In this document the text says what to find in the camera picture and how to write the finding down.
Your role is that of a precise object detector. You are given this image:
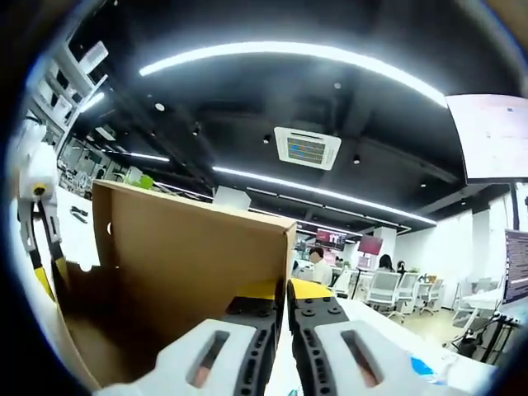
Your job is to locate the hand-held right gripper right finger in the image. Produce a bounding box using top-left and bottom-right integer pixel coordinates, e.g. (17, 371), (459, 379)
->
(287, 278), (475, 396)

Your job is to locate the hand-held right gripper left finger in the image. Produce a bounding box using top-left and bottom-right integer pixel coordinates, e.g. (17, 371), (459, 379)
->
(97, 279), (286, 396)

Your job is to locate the blue soft tissue pack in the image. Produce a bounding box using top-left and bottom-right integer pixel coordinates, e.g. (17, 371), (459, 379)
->
(410, 356), (438, 379)

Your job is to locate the brown cardboard shoe box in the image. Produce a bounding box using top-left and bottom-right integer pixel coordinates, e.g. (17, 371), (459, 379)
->
(53, 179), (298, 389)

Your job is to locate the grey metal shelf rack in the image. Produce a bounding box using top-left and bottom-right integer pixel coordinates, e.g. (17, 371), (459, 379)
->
(24, 40), (111, 139)

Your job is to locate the white office chair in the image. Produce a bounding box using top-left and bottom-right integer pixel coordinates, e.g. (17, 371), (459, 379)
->
(420, 279), (445, 317)
(366, 271), (401, 309)
(398, 272), (421, 315)

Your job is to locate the green plant in white pot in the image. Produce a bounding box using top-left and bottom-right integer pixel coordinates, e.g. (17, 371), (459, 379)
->
(123, 167), (157, 191)

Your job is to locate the white ribbed appliance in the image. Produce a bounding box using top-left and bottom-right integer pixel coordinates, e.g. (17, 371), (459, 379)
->
(80, 40), (110, 75)

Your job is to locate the white ceiling light strip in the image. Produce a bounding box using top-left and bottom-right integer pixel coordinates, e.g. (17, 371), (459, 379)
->
(139, 40), (449, 109)
(212, 166), (437, 226)

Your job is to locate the white office desk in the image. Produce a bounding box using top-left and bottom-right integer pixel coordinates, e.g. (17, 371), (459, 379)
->
(461, 288), (528, 321)

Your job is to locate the white ceiling air conditioner vent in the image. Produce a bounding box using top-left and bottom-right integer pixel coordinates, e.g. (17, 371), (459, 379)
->
(273, 126), (343, 172)

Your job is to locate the large hanging display screen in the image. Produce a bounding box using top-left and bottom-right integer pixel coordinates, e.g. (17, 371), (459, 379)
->
(445, 93), (528, 186)

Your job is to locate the bright red wall screen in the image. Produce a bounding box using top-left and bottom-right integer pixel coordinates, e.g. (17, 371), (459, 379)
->
(316, 228), (347, 250)

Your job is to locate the dark red wall screen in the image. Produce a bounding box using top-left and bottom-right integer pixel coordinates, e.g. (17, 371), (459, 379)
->
(357, 234), (384, 255)

